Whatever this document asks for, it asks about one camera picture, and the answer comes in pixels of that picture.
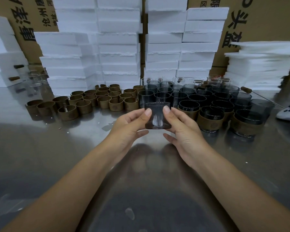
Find person's left forearm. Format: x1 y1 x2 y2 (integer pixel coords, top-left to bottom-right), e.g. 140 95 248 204
0 140 121 232

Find group of brown sleeve rings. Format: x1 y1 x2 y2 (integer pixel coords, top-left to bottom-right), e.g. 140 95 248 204
25 84 144 121

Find stack of thin foam sheets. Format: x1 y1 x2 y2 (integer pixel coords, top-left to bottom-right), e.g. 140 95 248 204
224 41 290 92

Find tall stack white foam blocks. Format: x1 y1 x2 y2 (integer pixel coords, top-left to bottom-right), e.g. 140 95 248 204
34 0 142 96

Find smoky transparent plastic cup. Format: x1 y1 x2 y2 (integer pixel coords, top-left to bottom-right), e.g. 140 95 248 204
231 109 264 138
196 106 225 133
144 101 172 130
178 100 200 121
211 100 235 121

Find stepped stack white foam blocks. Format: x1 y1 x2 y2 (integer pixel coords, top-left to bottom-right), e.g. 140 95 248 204
144 0 229 80

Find stack of white foam blocks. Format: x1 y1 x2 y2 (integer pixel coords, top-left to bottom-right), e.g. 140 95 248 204
0 14 29 88

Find person's right forearm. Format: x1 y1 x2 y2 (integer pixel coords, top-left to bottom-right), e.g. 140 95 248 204
191 147 290 232

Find cluster of transparent plastic cups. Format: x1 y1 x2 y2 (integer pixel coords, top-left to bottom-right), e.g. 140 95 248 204
138 76 276 119

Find brown-handled metal rod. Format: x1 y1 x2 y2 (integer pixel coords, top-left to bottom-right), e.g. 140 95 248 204
240 86 285 108

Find bunch of clear plastic cups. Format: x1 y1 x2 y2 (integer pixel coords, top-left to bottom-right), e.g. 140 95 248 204
24 70 49 86

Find person's right hand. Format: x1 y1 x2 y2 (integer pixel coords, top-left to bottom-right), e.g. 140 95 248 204
162 105 212 167

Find large printed cardboard box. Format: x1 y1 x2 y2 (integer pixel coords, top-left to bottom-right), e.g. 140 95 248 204
187 0 290 67

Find person's left hand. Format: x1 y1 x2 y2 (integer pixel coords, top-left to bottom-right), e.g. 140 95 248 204
100 108 152 162

